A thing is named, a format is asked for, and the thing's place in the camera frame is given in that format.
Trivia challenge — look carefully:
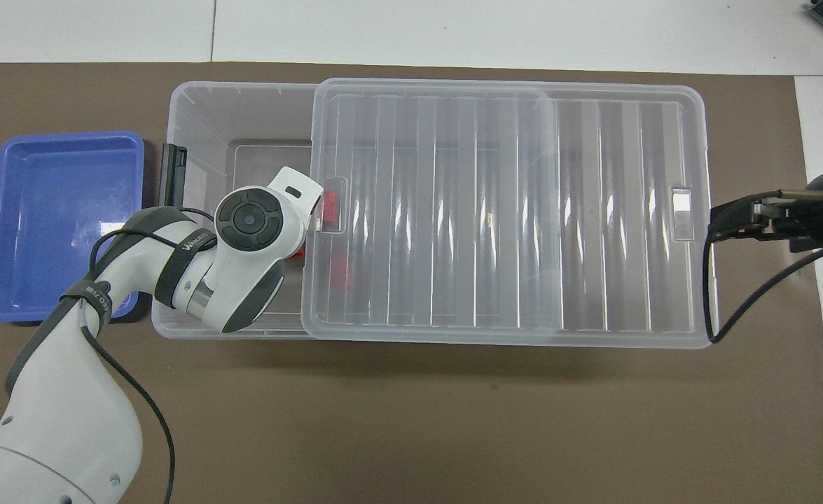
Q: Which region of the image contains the clear ribbed plastic lid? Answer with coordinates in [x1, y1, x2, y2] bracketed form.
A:
[301, 78, 714, 349]

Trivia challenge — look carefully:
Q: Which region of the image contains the clear plastic storage box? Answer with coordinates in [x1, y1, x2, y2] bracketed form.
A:
[151, 80, 564, 340]

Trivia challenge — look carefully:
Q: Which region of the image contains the blue plastic tray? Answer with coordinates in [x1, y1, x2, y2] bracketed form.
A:
[0, 131, 146, 324]

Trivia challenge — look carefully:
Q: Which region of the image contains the brown table mat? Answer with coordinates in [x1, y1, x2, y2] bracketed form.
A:
[0, 62, 823, 504]

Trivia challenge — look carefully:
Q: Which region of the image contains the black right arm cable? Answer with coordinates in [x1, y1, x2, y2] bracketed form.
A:
[704, 188, 823, 345]

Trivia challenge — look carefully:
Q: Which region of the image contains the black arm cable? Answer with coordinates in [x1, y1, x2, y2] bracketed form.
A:
[704, 188, 823, 345]
[78, 206, 216, 504]

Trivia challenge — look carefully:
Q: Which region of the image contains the black box latch handle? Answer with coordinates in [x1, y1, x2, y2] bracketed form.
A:
[159, 143, 188, 209]

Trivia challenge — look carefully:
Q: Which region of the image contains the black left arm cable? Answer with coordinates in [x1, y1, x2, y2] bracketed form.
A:
[78, 206, 216, 504]

